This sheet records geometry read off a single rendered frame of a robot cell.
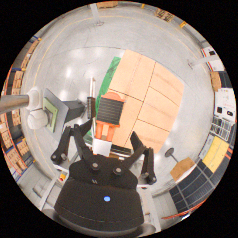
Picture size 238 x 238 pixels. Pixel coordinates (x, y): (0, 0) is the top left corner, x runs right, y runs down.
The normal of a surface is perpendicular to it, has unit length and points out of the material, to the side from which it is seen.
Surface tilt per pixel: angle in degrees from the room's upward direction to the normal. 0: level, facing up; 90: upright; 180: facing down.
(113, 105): 3
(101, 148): 3
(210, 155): 90
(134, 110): 0
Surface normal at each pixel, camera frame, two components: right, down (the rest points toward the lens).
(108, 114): 0.04, 0.21
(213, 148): -0.97, -0.25
